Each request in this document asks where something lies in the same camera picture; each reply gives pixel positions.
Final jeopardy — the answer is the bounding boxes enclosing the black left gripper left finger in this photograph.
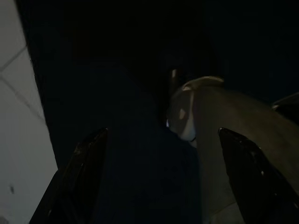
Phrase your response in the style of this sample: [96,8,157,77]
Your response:
[29,127,109,224]

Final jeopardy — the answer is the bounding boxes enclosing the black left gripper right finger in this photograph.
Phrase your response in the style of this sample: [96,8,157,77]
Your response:
[218,127,299,224]

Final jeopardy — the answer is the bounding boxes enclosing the grey left robot leg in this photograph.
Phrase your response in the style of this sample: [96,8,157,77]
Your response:
[165,76,299,224]

